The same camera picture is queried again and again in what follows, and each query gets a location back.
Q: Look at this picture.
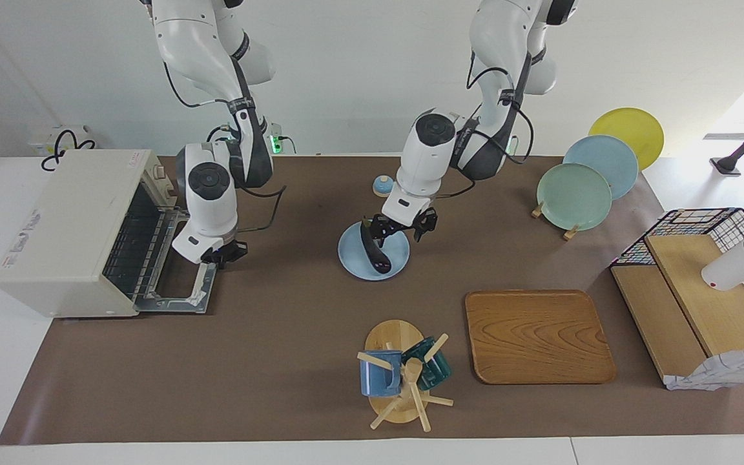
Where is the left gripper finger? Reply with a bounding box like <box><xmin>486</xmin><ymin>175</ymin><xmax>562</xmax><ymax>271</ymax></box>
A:
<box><xmin>371</xmin><ymin>216</ymin><xmax>400</xmax><ymax>249</ymax></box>
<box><xmin>413</xmin><ymin>208</ymin><xmax>439</xmax><ymax>243</ymax></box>

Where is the dark purple eggplant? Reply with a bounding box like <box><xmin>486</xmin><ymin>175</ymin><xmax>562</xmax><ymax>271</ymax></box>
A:
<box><xmin>359</xmin><ymin>219</ymin><xmax>393</xmax><ymax>275</ymax></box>

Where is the blue shallow dish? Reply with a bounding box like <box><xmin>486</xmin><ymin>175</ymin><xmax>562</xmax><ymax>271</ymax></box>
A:
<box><xmin>338</xmin><ymin>221</ymin><xmax>410</xmax><ymax>282</ymax></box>

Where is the cream toaster oven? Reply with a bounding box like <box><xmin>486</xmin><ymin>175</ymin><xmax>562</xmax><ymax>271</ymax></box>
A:
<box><xmin>0</xmin><ymin>149</ymin><xmax>218</xmax><ymax>319</ymax></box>

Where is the wooden mug tree stand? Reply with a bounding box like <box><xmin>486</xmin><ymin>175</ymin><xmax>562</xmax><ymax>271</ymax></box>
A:
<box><xmin>356</xmin><ymin>319</ymin><xmax>455</xmax><ymax>432</ymax></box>

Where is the brown table mat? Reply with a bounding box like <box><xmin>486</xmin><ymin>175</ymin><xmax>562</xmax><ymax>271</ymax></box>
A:
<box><xmin>0</xmin><ymin>155</ymin><xmax>744</xmax><ymax>446</ymax></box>

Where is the wooden plate rack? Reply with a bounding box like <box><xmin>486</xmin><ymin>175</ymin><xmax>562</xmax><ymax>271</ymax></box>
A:
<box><xmin>531</xmin><ymin>200</ymin><xmax>583</xmax><ymax>242</ymax></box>

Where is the blue grey mug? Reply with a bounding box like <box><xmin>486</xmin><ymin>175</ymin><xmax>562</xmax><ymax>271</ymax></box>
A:
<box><xmin>359</xmin><ymin>349</ymin><xmax>405</xmax><ymax>398</ymax></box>

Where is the dark green mug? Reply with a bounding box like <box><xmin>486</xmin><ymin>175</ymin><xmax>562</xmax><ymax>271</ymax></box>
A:
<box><xmin>401</xmin><ymin>336</ymin><xmax>453</xmax><ymax>392</ymax></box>

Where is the pale green plate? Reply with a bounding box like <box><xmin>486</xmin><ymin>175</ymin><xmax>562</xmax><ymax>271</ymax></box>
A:
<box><xmin>536</xmin><ymin>163</ymin><xmax>613</xmax><ymax>232</ymax></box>

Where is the wooden serving tray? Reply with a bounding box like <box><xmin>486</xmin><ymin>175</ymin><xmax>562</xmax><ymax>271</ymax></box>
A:
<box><xmin>464</xmin><ymin>289</ymin><xmax>618</xmax><ymax>386</ymax></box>

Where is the white power strip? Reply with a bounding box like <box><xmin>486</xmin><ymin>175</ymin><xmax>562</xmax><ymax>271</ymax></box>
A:
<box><xmin>28</xmin><ymin>124</ymin><xmax>96</xmax><ymax>156</ymax></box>

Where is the pale blue plate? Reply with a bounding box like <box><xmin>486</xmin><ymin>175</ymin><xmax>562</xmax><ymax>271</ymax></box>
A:
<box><xmin>563</xmin><ymin>134</ymin><xmax>639</xmax><ymax>201</ymax></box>

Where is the yellow plate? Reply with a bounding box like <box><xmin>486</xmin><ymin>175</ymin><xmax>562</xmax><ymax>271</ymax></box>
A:
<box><xmin>588</xmin><ymin>107</ymin><xmax>665</xmax><ymax>172</ymax></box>

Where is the white cup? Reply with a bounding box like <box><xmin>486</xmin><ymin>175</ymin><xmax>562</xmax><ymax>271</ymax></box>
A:
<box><xmin>700</xmin><ymin>220</ymin><xmax>744</xmax><ymax>292</ymax></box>

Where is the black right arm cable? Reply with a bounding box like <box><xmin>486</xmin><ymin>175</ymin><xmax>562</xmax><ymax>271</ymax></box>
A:
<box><xmin>163</xmin><ymin>58</ymin><xmax>287</xmax><ymax>234</ymax></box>

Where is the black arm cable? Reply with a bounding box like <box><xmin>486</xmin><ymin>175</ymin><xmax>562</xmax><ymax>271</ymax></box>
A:
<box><xmin>163</xmin><ymin>58</ymin><xmax>287</xmax><ymax>234</ymax></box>
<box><xmin>437</xmin><ymin>50</ymin><xmax>535</xmax><ymax>198</ymax></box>

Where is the wall socket with green light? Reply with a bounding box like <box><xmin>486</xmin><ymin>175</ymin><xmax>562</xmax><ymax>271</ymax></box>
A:
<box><xmin>267</xmin><ymin>121</ymin><xmax>296</xmax><ymax>156</ymax></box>

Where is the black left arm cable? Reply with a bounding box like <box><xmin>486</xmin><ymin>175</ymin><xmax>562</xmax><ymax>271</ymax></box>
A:
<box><xmin>437</xmin><ymin>50</ymin><xmax>535</xmax><ymax>198</ymax></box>

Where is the black power strip cable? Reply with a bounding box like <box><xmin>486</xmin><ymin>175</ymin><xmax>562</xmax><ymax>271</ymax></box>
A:
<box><xmin>41</xmin><ymin>129</ymin><xmax>97</xmax><ymax>172</ymax></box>

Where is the wooden shelf with wire mesh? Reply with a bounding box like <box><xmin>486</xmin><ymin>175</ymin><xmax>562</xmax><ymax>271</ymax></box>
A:
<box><xmin>610</xmin><ymin>207</ymin><xmax>744</xmax><ymax>392</ymax></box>

